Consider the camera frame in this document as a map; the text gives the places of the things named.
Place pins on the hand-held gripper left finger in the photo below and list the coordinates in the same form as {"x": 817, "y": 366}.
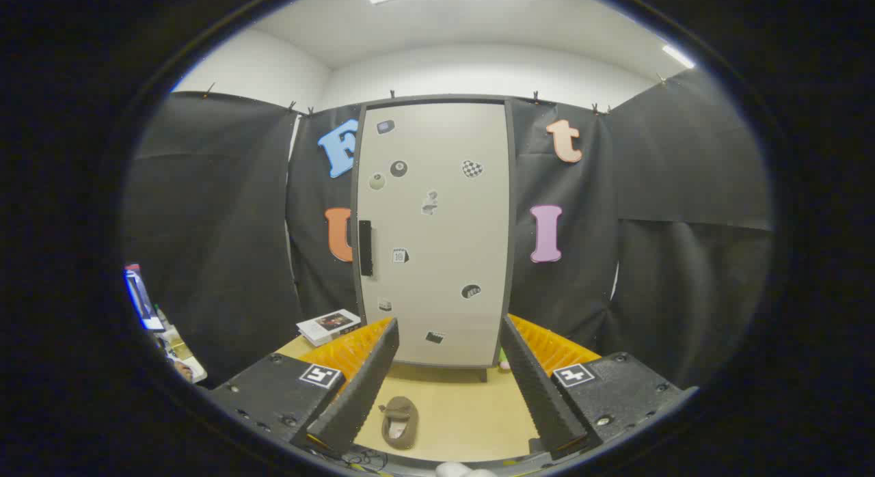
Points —
{"x": 359, "y": 395}

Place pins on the pink and green plush toy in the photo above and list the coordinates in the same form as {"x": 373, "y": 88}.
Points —
{"x": 504, "y": 362}

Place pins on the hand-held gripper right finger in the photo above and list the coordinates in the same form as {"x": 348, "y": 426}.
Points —
{"x": 540, "y": 395}

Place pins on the white book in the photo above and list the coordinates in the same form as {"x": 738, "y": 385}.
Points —
{"x": 328, "y": 324}

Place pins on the pile of desk clutter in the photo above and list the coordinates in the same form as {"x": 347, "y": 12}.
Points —
{"x": 181, "y": 354}

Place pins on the grey shoe cabinet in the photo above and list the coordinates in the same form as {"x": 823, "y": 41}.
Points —
{"x": 510, "y": 258}

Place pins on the black backdrop cloth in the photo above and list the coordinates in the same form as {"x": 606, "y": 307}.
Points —
{"x": 219, "y": 210}

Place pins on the brown fuzzy slipper shoe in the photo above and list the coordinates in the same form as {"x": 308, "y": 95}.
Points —
{"x": 400, "y": 426}

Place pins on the blue display screen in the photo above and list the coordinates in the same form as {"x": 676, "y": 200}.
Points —
{"x": 140, "y": 296}

